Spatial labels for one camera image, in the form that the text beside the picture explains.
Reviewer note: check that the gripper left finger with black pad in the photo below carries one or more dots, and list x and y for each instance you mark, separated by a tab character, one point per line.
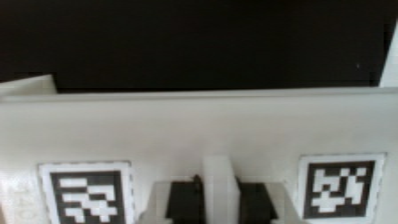
176	203

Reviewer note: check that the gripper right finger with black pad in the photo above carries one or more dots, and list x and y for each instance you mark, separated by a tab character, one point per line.
265	204

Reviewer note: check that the white cabinet door panel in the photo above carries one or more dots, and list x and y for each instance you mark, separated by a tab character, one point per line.
160	129

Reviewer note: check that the white cabinet body box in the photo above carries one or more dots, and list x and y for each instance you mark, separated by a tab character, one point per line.
28	87

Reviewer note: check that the white right fence rail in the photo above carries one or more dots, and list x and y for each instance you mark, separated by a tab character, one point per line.
389	71

